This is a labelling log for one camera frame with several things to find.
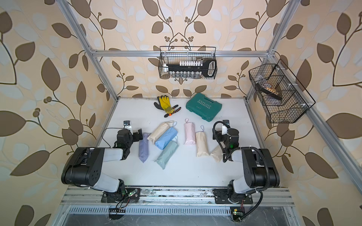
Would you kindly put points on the pink sleeved umbrella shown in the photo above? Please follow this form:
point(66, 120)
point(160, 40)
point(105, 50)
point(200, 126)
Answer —
point(189, 128)

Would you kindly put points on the orange black pliers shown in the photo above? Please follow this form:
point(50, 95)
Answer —
point(176, 109)

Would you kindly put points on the cream sleeved umbrella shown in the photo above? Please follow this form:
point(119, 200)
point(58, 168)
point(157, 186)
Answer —
point(217, 154)
point(201, 143)

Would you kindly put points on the beige sleeved umbrella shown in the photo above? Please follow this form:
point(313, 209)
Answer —
point(160, 130)

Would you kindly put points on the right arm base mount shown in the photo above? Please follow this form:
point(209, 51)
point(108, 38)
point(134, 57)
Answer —
point(226, 196)

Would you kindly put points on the green plastic tool case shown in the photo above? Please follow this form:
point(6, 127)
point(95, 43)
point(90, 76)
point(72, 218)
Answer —
point(204, 107)

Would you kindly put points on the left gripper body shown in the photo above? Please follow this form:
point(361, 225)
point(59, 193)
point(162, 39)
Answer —
point(136, 135)

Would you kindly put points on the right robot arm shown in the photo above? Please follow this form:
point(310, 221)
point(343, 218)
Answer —
point(259, 170)

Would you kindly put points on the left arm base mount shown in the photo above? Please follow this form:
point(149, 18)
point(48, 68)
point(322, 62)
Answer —
point(123, 194)

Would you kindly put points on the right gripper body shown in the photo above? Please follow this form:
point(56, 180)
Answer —
point(218, 134)

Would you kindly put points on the yellow black work glove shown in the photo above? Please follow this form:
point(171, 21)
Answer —
point(163, 103)

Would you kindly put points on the purple umbrella sleeve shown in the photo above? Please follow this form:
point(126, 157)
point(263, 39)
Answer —
point(144, 148)

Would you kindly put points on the right wire basket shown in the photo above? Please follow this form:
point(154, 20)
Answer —
point(296, 100)

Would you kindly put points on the wire basket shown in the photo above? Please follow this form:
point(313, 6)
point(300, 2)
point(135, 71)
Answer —
point(296, 100)
point(172, 54)

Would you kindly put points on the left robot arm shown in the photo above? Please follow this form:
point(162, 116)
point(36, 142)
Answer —
point(84, 167)

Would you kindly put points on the tool in right basket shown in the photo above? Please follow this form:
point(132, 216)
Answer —
point(269, 91)

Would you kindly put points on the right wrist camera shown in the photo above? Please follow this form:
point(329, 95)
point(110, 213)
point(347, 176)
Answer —
point(225, 127)

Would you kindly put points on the back wire basket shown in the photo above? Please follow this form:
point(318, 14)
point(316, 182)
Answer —
point(172, 54)

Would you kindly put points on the black socket set holder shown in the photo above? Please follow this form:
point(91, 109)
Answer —
point(204, 68)

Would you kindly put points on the blue sleeved umbrella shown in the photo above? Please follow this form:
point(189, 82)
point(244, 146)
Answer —
point(165, 138)

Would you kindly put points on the cream sleeved umbrella right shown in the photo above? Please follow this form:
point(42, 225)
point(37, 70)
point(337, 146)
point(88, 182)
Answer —
point(217, 154)

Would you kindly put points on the cream sleeved umbrella middle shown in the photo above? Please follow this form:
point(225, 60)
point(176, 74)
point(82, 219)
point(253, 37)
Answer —
point(201, 143)

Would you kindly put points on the aluminium front rail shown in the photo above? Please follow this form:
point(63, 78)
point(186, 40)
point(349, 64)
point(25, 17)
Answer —
point(162, 195)

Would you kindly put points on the mint green umbrella sleeve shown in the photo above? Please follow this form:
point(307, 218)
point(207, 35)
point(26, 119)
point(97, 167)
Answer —
point(166, 154)

